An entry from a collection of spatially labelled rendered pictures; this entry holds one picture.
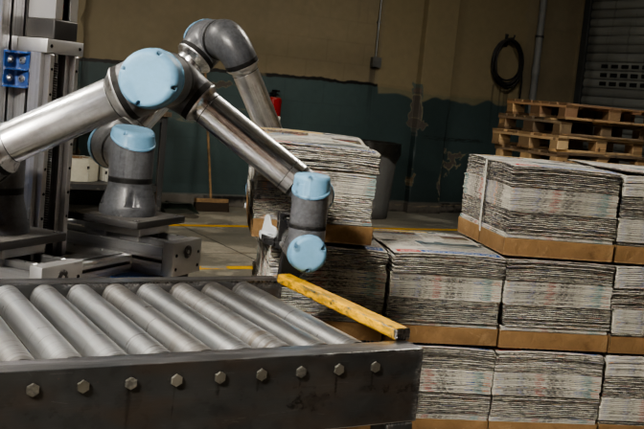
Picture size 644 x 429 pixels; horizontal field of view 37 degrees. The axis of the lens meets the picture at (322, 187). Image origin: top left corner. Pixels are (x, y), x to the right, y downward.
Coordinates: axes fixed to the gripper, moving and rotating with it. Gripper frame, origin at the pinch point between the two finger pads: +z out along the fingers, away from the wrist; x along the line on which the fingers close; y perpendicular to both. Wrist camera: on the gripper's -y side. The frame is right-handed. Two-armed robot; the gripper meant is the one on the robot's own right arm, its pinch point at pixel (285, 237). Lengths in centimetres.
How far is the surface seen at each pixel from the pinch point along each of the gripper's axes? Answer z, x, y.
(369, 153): 2.6, -18.2, 20.9
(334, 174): 3.1, -10.6, 15.1
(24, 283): -44, 52, -5
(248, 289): -35.9, 11.2, -5.3
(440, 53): 785, -258, 88
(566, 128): 582, -322, 25
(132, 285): -38, 33, -6
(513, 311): 3, -59, -15
